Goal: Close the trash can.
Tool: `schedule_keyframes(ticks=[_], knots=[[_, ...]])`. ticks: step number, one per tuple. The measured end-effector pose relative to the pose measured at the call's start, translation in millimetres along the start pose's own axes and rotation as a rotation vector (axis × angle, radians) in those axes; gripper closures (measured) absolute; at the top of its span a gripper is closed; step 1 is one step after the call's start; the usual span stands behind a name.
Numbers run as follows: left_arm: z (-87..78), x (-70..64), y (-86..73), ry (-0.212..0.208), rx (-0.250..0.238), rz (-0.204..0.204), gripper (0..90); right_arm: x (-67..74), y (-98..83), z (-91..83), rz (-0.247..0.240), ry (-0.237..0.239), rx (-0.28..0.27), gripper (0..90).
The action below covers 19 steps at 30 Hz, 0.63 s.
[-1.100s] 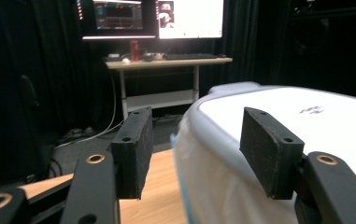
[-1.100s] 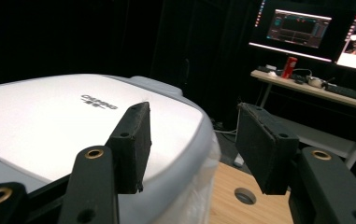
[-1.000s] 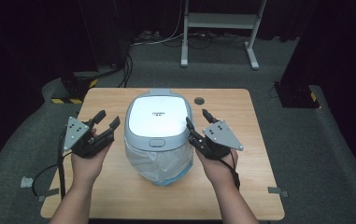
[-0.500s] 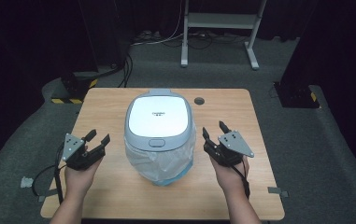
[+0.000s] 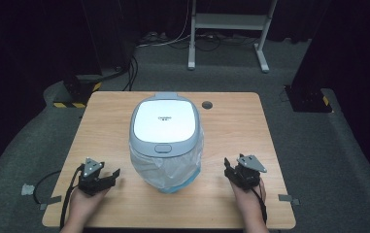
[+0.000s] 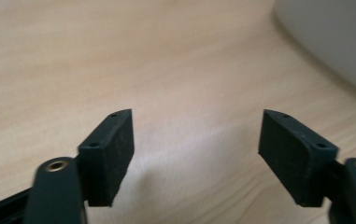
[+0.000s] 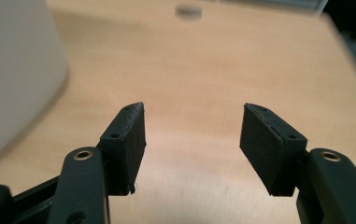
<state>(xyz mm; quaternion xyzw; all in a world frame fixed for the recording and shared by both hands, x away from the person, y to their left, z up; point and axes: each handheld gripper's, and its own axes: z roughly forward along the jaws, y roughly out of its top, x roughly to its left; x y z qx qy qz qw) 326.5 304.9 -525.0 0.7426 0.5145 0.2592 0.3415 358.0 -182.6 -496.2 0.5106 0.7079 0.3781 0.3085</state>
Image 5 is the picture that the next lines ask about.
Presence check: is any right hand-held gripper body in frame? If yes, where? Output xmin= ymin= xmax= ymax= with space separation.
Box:
xmin=231 ymin=153 xmax=268 ymax=191

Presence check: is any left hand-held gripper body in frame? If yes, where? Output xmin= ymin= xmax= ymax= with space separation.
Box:
xmin=76 ymin=156 xmax=110 ymax=197

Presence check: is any clear plastic bin bag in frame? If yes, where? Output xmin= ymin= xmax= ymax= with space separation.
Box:
xmin=128 ymin=129 xmax=205 ymax=192

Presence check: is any white and blue trash bin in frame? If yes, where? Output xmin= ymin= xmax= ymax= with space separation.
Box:
xmin=128 ymin=91 xmax=205 ymax=194

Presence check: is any person's left hand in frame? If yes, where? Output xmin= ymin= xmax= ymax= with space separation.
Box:
xmin=67 ymin=187 xmax=111 ymax=227

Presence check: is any person's right hand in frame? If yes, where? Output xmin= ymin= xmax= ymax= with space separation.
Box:
xmin=230 ymin=178 xmax=268 ymax=229

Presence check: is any grey tape strip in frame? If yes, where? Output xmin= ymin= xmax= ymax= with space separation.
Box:
xmin=39 ymin=195 xmax=62 ymax=211
xmin=278 ymin=193 xmax=301 ymax=206

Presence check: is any white crumpled scrap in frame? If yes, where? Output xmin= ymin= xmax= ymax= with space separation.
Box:
xmin=20 ymin=183 xmax=36 ymax=196

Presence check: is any black stand base striped tape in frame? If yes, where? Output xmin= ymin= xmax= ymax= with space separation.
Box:
xmin=51 ymin=73 xmax=104 ymax=110
xmin=284 ymin=84 xmax=333 ymax=114

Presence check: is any white metal stand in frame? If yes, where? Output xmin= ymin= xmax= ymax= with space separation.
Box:
xmin=186 ymin=0 xmax=279 ymax=74

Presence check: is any black curtain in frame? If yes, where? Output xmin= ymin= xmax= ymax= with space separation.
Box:
xmin=0 ymin=0 xmax=135 ymax=185
xmin=290 ymin=0 xmax=370 ymax=185

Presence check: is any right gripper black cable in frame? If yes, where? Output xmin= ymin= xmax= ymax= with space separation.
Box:
xmin=250 ymin=187 xmax=268 ymax=225

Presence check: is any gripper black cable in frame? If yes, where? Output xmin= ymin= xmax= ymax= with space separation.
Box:
xmin=250 ymin=187 xmax=268 ymax=225
xmin=59 ymin=164 xmax=85 ymax=229

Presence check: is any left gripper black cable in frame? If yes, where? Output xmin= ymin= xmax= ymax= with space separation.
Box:
xmin=59 ymin=164 xmax=85 ymax=229

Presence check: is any black floor cable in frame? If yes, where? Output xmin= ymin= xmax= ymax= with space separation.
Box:
xmin=32 ymin=170 xmax=62 ymax=205

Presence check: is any black cable pair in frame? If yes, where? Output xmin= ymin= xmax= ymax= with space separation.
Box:
xmin=121 ymin=54 xmax=139 ymax=92

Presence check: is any black background cable tangle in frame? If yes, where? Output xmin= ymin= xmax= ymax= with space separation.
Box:
xmin=167 ymin=32 xmax=258 ymax=52

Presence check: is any white background cable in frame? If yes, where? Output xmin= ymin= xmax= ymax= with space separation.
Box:
xmin=137 ymin=0 xmax=193 ymax=48

